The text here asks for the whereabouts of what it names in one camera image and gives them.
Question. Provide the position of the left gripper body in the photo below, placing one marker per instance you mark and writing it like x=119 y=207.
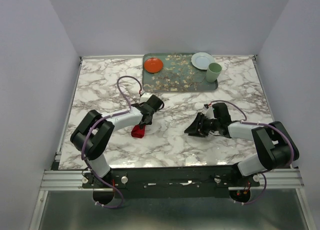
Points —
x=149 y=123

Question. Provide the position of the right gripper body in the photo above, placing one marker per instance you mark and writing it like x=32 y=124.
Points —
x=211 y=124

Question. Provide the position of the red cloth napkin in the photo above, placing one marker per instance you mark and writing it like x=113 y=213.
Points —
x=138 y=131

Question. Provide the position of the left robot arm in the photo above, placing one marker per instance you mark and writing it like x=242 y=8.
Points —
x=94 y=131

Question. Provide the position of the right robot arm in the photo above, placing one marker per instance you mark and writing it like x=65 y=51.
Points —
x=274 y=146

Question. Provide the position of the orange saucer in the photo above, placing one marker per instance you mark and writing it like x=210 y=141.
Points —
x=153 y=65

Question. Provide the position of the floral teal serving tray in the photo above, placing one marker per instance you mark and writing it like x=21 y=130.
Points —
x=177 y=75

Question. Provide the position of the green cup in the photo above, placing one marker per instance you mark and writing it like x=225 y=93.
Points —
x=213 y=72

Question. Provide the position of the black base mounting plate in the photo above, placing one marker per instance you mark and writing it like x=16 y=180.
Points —
x=215 y=180

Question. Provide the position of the light blue plate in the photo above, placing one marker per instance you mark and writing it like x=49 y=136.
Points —
x=202 y=60

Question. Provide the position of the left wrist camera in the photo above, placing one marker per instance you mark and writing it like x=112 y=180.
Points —
x=145 y=97

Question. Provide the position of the aluminium frame rail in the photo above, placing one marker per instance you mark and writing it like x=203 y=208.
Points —
x=73 y=181

